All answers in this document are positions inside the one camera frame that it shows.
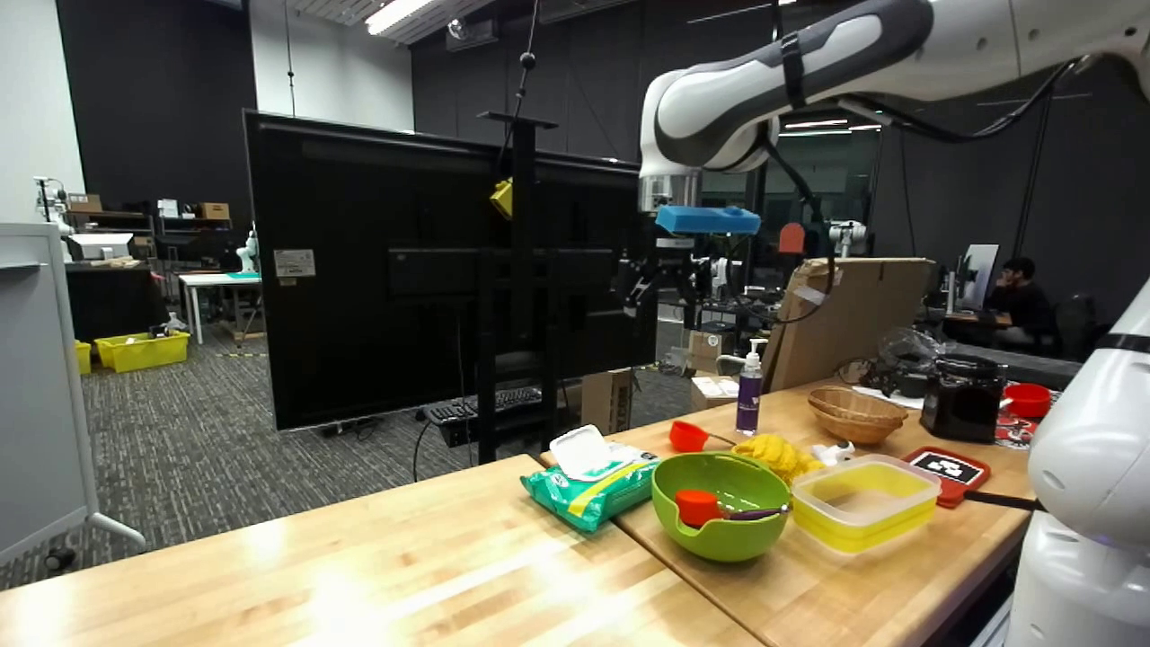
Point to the green wet wipes pack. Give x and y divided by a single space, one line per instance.
576 489

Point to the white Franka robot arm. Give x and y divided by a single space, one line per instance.
837 59

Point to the seated person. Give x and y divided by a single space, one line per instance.
1023 308

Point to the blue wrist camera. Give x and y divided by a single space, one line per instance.
705 220

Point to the red lid with marker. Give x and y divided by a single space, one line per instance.
952 469

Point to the small cardboard box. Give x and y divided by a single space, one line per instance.
607 401

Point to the black monitor stand pole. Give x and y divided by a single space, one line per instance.
521 336

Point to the large cardboard box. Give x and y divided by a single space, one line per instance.
848 319

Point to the red measuring scoop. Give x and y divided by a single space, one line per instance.
698 509

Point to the clear plastic lunch box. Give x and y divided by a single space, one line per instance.
865 525

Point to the red measuring cup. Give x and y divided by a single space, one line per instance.
689 438

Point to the yellow knitted item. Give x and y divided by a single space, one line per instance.
774 456

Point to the woven wicker basket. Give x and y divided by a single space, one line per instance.
858 417

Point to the red lidded jar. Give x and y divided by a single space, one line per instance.
1029 401

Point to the green plastic bowl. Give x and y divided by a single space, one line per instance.
719 541

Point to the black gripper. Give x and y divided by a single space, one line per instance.
691 271

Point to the large black monitor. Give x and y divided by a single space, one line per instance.
359 300

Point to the yellow storage bin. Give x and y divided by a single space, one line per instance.
141 352

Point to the purple pump bottle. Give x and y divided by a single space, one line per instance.
750 401

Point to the white plastic clip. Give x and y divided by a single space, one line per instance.
836 456

